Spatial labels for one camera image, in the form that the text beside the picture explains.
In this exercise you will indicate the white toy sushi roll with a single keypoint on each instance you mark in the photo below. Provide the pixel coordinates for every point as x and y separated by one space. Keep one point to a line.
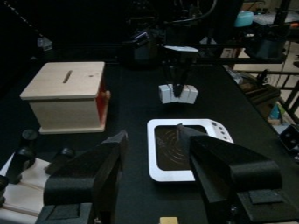
165 94

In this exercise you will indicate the black metal frame rail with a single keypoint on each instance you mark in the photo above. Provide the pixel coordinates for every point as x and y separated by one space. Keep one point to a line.
240 60

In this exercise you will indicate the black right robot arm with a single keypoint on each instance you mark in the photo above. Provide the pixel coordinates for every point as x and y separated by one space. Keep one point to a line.
141 49

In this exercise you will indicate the black box device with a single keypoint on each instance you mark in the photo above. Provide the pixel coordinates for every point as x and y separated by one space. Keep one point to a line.
289 138

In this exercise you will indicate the teal cylinder container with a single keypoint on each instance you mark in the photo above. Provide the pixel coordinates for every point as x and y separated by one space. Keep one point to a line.
244 19

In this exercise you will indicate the light wooden box with slot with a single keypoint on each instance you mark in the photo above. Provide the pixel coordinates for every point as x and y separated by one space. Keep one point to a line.
61 96

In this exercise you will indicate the black bucket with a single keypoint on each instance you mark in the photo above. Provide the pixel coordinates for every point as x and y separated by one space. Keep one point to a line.
265 43

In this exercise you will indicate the light wooden tray base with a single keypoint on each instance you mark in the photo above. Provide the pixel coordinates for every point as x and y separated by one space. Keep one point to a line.
22 192

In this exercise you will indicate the red drawer with wooden knob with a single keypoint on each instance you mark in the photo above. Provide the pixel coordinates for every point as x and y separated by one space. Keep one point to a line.
102 102

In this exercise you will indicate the white tray with dark object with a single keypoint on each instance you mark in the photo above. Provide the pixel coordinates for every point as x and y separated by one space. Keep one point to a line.
170 175

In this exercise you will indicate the black round-headed peg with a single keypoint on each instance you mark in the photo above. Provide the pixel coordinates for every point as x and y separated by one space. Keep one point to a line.
2 186
60 160
29 136
18 163

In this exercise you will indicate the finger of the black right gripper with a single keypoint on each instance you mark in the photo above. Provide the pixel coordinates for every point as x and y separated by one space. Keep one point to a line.
182 80
169 75

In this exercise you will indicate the white paper tag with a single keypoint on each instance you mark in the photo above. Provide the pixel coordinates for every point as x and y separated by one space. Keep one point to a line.
44 43

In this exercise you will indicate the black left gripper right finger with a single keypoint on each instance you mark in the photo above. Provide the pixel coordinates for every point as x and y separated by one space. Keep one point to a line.
240 175

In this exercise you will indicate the small tan square block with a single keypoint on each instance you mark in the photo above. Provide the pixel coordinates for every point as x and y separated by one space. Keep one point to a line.
168 220

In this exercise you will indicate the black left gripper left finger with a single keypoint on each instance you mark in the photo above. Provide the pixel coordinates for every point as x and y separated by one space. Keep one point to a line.
77 180

